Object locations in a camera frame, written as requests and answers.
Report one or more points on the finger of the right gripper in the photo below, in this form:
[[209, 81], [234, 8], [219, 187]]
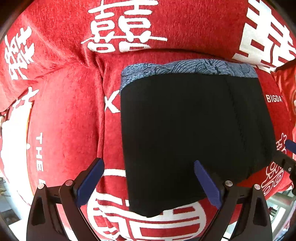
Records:
[[291, 146], [284, 161]]

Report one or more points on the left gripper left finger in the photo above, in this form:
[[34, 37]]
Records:
[[86, 182]]

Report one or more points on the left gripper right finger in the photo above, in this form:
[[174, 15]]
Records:
[[211, 184]]

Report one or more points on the black pants grey waistband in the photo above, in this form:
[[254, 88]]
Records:
[[175, 114]]

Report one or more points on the red embroidered satin pillow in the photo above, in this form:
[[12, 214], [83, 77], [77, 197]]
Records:
[[284, 77]]

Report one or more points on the red sofa cover white characters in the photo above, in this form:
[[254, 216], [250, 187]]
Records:
[[61, 65]]

